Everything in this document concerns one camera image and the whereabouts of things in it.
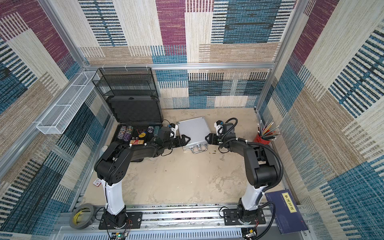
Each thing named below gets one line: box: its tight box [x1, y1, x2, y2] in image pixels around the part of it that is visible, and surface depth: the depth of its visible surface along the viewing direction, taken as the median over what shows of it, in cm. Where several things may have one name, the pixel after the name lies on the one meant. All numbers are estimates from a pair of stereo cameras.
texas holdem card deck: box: [129, 139, 145, 145], surface depth 101 cm
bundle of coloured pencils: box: [257, 120, 281, 141], surface depth 96 cm
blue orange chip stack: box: [117, 125, 127, 140], surface depth 104 cm
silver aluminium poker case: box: [176, 116, 211, 154], surface depth 105 cm
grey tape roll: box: [69, 203, 96, 230], surface depth 74 cm
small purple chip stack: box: [147, 125, 154, 133], surface depth 107 cm
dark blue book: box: [264, 189, 309, 235], surface depth 75 cm
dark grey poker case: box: [107, 95, 164, 145], surface depth 104 cm
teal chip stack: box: [153, 126, 160, 135], surface depth 107 cm
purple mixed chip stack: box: [123, 125, 134, 142], surface depth 104 cm
